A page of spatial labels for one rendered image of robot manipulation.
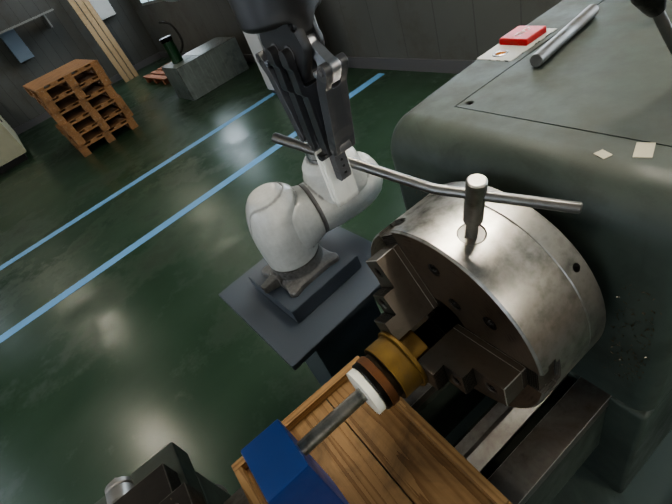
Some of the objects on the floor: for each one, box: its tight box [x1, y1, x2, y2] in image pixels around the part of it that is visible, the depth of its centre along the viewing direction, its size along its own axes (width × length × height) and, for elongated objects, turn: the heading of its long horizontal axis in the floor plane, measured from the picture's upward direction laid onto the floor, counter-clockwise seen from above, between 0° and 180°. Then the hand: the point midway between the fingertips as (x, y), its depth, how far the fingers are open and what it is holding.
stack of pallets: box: [23, 59, 138, 157], centre depth 591 cm, size 130×90×93 cm
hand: (337, 174), depth 47 cm, fingers closed
